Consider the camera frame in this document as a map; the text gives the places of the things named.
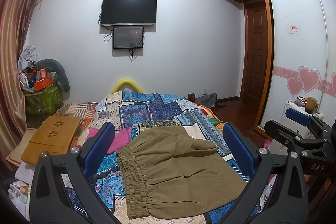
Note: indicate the green storage bag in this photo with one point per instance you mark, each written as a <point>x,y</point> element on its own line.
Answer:
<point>44,101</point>

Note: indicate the pink cloth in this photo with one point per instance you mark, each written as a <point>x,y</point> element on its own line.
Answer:
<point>121,138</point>

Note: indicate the yellow curved bed rail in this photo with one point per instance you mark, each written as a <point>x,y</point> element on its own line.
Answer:
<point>126,83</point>

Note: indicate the brown glass mug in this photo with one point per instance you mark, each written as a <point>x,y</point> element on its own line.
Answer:
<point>311,105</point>

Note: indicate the black wall television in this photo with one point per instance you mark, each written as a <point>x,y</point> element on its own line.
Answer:
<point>128,12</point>

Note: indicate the brown wooden door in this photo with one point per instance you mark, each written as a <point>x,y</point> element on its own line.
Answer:
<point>256,51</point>

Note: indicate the white appliance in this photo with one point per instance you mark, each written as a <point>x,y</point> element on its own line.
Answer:
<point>299,129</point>

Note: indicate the small black wall monitor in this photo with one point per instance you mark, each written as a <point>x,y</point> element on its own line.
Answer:
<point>127,37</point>

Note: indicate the striped pink curtain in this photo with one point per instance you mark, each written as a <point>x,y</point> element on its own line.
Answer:
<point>15,20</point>

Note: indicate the orange multicolour fleece blanket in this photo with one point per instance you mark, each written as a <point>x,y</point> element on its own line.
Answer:
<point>219,125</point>

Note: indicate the bamboo lap desk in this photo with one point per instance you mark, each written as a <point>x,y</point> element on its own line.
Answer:
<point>54,136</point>

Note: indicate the grey bag on floor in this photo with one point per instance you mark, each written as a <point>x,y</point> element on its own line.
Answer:
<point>209,101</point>

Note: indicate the grey neck pillow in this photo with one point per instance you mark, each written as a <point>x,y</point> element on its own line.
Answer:
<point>55,67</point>

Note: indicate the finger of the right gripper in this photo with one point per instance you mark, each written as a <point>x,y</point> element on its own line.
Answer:
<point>298,117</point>

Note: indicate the olive green pants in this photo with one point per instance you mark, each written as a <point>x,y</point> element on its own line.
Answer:
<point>167,174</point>

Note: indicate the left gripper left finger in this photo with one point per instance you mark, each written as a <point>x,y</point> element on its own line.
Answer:
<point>49,200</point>

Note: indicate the blue patchwork bedspread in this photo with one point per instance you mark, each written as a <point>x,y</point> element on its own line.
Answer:
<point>140,111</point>

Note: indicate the light grey crumpled garment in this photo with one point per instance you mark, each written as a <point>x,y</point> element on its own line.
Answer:
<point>29,54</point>

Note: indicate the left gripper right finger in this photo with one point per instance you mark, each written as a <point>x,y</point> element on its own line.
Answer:
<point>276,191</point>

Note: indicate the orange box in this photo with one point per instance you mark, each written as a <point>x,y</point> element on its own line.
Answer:
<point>43,83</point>

